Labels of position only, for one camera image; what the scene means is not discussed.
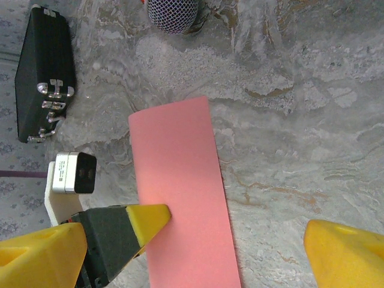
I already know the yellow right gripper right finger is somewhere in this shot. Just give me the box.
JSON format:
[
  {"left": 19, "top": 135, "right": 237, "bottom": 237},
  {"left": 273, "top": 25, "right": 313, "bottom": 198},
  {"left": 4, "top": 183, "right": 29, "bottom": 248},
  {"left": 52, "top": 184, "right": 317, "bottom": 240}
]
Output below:
[{"left": 303, "top": 219, "right": 384, "bottom": 288}]

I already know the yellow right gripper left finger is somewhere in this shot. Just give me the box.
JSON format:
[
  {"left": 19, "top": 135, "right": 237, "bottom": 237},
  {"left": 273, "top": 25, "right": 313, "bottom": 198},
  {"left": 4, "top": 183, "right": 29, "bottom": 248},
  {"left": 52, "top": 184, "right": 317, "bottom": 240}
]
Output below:
[{"left": 0, "top": 222, "right": 88, "bottom": 288}]

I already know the pink paper sheet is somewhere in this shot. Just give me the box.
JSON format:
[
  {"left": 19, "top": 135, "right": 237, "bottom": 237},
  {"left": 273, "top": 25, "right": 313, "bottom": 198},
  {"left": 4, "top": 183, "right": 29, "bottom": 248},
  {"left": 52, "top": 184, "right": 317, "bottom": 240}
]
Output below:
[{"left": 128, "top": 95, "right": 242, "bottom": 288}]

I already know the black hard case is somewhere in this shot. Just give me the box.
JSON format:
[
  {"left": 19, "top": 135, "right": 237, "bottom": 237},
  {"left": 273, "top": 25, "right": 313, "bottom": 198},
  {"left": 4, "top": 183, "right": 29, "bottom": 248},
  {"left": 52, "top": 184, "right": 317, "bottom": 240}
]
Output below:
[{"left": 14, "top": 4, "right": 76, "bottom": 144}]

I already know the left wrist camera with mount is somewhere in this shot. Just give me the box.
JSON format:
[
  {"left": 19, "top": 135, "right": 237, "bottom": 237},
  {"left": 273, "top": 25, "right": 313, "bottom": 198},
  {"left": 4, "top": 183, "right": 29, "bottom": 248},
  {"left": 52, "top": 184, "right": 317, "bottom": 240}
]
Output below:
[{"left": 44, "top": 152, "right": 97, "bottom": 226}]

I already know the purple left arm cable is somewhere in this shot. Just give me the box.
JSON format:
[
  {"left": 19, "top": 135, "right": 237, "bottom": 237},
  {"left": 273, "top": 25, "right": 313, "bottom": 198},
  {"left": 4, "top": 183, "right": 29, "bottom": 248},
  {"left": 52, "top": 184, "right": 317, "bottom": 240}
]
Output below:
[{"left": 0, "top": 169, "right": 49, "bottom": 179}]

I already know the red handle microphone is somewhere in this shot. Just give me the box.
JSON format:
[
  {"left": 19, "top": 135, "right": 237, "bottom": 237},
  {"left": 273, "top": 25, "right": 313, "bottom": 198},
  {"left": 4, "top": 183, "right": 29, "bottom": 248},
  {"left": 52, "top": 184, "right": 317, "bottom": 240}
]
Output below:
[{"left": 139, "top": 0, "right": 199, "bottom": 35}]

